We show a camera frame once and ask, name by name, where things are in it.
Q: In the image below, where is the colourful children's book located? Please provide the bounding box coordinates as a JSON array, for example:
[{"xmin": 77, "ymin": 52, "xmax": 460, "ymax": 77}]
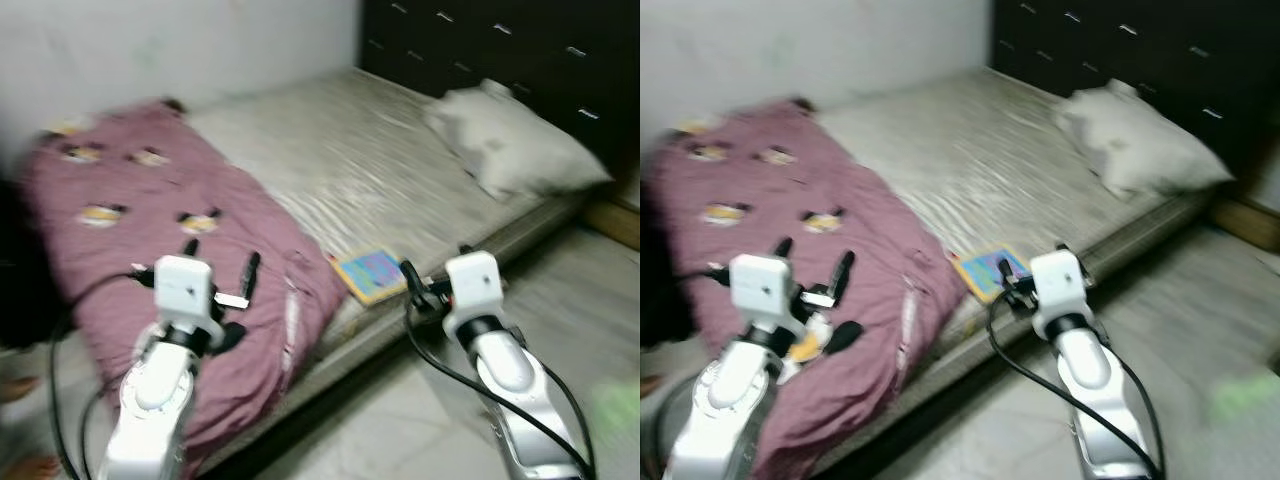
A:
[
  {"xmin": 950, "ymin": 245, "xmax": 1036, "ymax": 304},
  {"xmin": 330, "ymin": 247, "xmax": 411, "ymax": 306}
]

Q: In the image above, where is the white pillow with tree print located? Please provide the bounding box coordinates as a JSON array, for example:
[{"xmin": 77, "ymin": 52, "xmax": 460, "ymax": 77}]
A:
[
  {"xmin": 1050, "ymin": 80, "xmax": 1236, "ymax": 201},
  {"xmin": 425, "ymin": 80, "xmax": 613, "ymax": 201}
]

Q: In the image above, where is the pink Mickey print blanket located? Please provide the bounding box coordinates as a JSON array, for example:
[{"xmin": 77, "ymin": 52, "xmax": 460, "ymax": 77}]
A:
[
  {"xmin": 20, "ymin": 98, "xmax": 351, "ymax": 471},
  {"xmin": 640, "ymin": 98, "xmax": 971, "ymax": 480}
]

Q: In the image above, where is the grey quilted mattress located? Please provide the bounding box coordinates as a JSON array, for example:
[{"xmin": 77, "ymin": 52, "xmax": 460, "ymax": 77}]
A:
[
  {"xmin": 130, "ymin": 68, "xmax": 601, "ymax": 471},
  {"xmin": 790, "ymin": 65, "xmax": 1216, "ymax": 471}
]

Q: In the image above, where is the black bag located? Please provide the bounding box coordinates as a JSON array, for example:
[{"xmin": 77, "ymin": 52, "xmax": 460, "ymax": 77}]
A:
[
  {"xmin": 640, "ymin": 180, "xmax": 701, "ymax": 346},
  {"xmin": 0, "ymin": 175, "xmax": 76, "ymax": 351}
]

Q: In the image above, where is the dark tufted headboard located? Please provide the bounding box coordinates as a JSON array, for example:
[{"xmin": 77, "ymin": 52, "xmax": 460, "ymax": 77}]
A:
[
  {"xmin": 990, "ymin": 0, "xmax": 1280, "ymax": 181},
  {"xmin": 358, "ymin": 0, "xmax": 641, "ymax": 181}
]

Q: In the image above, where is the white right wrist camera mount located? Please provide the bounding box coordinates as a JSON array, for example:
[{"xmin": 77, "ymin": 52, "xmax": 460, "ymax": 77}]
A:
[
  {"xmin": 1030, "ymin": 250, "xmax": 1091, "ymax": 336},
  {"xmin": 443, "ymin": 250, "xmax": 504, "ymax": 336}
]

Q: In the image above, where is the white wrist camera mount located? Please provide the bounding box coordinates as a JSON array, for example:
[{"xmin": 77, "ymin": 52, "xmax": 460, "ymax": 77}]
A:
[
  {"xmin": 153, "ymin": 255, "xmax": 223, "ymax": 336},
  {"xmin": 1030, "ymin": 250, "xmax": 1091, "ymax": 336},
  {"xmin": 730, "ymin": 253, "xmax": 806, "ymax": 336},
  {"xmin": 443, "ymin": 250, "xmax": 504, "ymax": 336}
]

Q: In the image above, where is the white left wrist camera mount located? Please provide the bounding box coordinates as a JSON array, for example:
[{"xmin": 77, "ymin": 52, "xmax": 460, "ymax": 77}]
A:
[
  {"xmin": 730, "ymin": 253, "xmax": 806, "ymax": 336},
  {"xmin": 153, "ymin": 255, "xmax": 223, "ymax": 336}
]

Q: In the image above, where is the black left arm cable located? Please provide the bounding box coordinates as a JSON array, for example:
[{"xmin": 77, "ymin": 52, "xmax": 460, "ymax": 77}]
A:
[
  {"xmin": 655, "ymin": 264, "xmax": 737, "ymax": 480},
  {"xmin": 50, "ymin": 265, "xmax": 161, "ymax": 480}
]

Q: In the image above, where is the brown wooden bed frame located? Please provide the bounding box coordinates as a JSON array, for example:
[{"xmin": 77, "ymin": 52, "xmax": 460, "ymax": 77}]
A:
[
  {"xmin": 1210, "ymin": 195, "xmax": 1280, "ymax": 253},
  {"xmin": 580, "ymin": 195, "xmax": 641, "ymax": 251}
]

